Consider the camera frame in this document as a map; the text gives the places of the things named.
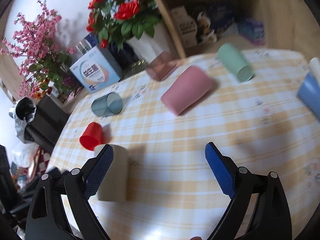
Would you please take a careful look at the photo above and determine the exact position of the black chair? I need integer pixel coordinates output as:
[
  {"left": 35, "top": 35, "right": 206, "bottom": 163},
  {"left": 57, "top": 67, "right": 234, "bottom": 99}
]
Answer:
[{"left": 25, "top": 95, "right": 70, "bottom": 154}]

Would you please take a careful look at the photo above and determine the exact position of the dark blue gift box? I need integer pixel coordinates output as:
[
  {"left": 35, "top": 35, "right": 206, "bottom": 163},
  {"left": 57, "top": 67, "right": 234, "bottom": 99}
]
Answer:
[{"left": 75, "top": 33, "right": 99, "bottom": 55}]

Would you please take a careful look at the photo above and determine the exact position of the purple blue box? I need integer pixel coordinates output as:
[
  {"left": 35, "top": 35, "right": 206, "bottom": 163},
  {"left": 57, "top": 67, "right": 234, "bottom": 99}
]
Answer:
[{"left": 238, "top": 18, "right": 265, "bottom": 45}]

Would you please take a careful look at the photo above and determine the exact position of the yellow plaid floral tablecloth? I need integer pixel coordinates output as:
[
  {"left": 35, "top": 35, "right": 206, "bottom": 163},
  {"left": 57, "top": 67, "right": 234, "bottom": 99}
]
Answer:
[{"left": 49, "top": 49, "right": 319, "bottom": 239}]

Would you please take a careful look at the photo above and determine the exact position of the white plastic bag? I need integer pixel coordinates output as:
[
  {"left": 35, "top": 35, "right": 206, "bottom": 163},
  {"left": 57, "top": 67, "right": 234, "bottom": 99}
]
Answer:
[{"left": 9, "top": 97, "right": 36, "bottom": 144}]

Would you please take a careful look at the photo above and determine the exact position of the light blue probiotic box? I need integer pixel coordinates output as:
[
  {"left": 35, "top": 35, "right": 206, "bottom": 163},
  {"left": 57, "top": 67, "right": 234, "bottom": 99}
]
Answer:
[{"left": 70, "top": 46, "right": 123, "bottom": 93}]

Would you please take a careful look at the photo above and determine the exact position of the transparent maroon cup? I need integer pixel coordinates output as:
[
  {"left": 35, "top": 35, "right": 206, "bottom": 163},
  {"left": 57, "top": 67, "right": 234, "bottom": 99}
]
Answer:
[{"left": 146, "top": 51, "right": 184, "bottom": 81}]

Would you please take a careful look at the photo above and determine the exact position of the white faceted flower pot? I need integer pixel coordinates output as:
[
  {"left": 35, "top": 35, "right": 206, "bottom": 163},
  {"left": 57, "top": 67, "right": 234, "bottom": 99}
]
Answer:
[{"left": 127, "top": 23, "right": 178, "bottom": 63}]

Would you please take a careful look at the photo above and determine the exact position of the right hand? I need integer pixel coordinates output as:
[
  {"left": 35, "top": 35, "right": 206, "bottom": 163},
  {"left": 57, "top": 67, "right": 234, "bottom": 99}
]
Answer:
[{"left": 190, "top": 236, "right": 202, "bottom": 240}]

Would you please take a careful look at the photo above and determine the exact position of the pink cup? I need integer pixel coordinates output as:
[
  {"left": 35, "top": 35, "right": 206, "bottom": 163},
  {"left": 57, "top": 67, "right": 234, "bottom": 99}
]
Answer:
[{"left": 161, "top": 66, "right": 217, "bottom": 115}]

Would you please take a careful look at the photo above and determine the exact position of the wooden shelf unit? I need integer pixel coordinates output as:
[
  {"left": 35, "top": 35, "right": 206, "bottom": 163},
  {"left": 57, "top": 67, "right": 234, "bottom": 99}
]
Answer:
[{"left": 155, "top": 0, "right": 319, "bottom": 59}]

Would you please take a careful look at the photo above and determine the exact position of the gold patterned tin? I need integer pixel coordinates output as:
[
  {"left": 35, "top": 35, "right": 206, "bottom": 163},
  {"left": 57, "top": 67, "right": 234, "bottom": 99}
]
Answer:
[{"left": 119, "top": 60, "right": 148, "bottom": 81}]

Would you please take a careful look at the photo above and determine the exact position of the red rose bouquet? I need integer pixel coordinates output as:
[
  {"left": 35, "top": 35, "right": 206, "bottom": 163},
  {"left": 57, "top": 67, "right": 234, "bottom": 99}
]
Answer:
[{"left": 86, "top": 0, "right": 162, "bottom": 50}]

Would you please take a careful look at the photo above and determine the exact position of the white carton box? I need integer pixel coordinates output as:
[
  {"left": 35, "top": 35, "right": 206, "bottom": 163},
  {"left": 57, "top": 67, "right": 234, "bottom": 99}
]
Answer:
[{"left": 171, "top": 6, "right": 198, "bottom": 48}]

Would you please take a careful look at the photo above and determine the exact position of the red plastic cup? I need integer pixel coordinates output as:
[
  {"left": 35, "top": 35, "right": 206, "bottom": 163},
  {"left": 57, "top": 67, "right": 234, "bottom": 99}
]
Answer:
[{"left": 79, "top": 122, "right": 103, "bottom": 151}]

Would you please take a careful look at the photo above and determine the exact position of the blue cup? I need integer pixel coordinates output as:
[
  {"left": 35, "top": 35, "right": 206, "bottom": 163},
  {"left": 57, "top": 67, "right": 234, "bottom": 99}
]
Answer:
[{"left": 297, "top": 72, "right": 320, "bottom": 121}]

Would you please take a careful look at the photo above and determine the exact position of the small white cup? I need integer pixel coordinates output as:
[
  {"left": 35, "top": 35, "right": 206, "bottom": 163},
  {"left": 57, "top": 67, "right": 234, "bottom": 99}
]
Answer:
[{"left": 309, "top": 57, "right": 320, "bottom": 83}]

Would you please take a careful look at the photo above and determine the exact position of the pink blossom arrangement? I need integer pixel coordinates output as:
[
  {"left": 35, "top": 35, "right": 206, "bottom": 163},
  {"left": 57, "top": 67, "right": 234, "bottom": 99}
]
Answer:
[{"left": 1, "top": 1, "right": 79, "bottom": 99}]

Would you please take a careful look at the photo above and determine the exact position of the transparent teal cup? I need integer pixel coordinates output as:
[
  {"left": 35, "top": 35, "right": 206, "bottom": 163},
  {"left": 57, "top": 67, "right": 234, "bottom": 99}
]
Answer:
[{"left": 91, "top": 92, "right": 123, "bottom": 117}]

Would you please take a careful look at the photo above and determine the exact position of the mint green cup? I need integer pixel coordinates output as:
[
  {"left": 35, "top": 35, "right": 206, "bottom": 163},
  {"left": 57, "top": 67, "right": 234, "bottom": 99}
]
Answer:
[{"left": 217, "top": 43, "right": 254, "bottom": 82}]

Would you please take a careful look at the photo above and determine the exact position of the dark illustrated snack box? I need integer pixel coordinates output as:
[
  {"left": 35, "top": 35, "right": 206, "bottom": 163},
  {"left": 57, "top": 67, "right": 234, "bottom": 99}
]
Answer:
[{"left": 191, "top": 2, "right": 235, "bottom": 44}]

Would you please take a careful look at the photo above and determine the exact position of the beige speckled cup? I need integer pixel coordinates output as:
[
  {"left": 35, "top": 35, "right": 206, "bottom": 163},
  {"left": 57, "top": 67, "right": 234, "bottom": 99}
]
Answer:
[{"left": 97, "top": 144, "right": 129, "bottom": 203}]

